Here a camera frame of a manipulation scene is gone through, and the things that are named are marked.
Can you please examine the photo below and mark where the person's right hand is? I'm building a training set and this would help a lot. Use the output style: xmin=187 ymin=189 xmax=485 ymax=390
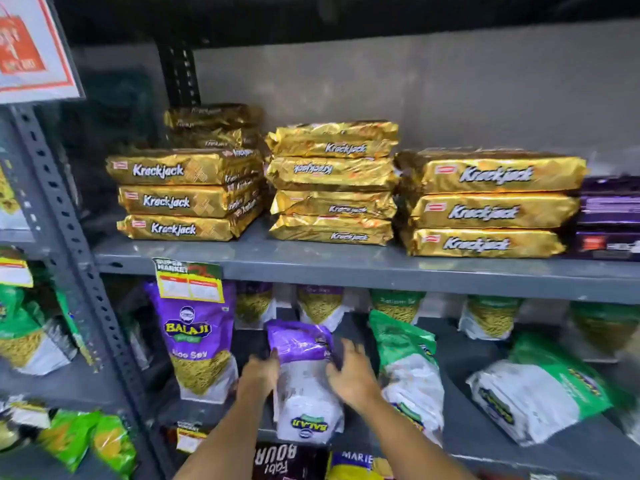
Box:
xmin=325 ymin=338 xmax=384 ymax=413

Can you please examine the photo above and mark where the person's left hand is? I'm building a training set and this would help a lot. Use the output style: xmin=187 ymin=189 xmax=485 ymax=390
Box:
xmin=235 ymin=347 xmax=281 ymax=402

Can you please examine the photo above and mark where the grey metal shelf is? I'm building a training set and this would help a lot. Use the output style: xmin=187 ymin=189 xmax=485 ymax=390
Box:
xmin=9 ymin=0 xmax=640 ymax=480

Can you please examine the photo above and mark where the person's left forearm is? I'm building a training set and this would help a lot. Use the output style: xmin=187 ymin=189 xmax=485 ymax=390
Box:
xmin=172 ymin=394 xmax=276 ymax=480

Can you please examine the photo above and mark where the person's right forearm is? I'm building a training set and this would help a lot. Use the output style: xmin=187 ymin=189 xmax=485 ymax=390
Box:
xmin=355 ymin=389 xmax=479 ymax=480

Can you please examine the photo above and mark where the yellow blue biscuit pack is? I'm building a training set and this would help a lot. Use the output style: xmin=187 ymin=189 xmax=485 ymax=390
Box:
xmin=325 ymin=449 xmax=395 ymax=480

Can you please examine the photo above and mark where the dark brown biscuit pack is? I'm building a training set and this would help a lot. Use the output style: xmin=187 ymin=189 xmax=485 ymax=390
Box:
xmin=251 ymin=441 xmax=329 ymax=480

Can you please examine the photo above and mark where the green yellow price tag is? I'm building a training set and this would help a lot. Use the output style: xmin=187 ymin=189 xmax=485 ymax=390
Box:
xmin=9 ymin=400 xmax=52 ymax=429
xmin=0 ymin=257 xmax=35 ymax=289
xmin=175 ymin=422 xmax=209 ymax=455
xmin=152 ymin=257 xmax=225 ymax=305

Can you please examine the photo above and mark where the grey slotted metal rack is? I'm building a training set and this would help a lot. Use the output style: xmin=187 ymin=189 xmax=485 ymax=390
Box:
xmin=0 ymin=102 xmax=151 ymax=480

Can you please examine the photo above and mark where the pile of green chip packets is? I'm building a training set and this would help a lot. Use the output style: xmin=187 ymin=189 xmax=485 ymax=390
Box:
xmin=37 ymin=408 xmax=139 ymax=479

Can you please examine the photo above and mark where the stack of gold cracker packets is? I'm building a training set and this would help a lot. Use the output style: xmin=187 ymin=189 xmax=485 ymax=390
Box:
xmin=105 ymin=103 xmax=589 ymax=259

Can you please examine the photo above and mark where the stack of purple biscuit packs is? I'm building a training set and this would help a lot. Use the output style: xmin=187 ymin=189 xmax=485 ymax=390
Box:
xmin=569 ymin=175 xmax=640 ymax=261

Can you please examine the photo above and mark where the white red paper sign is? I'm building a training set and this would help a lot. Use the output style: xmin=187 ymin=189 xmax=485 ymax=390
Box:
xmin=0 ymin=0 xmax=85 ymax=105

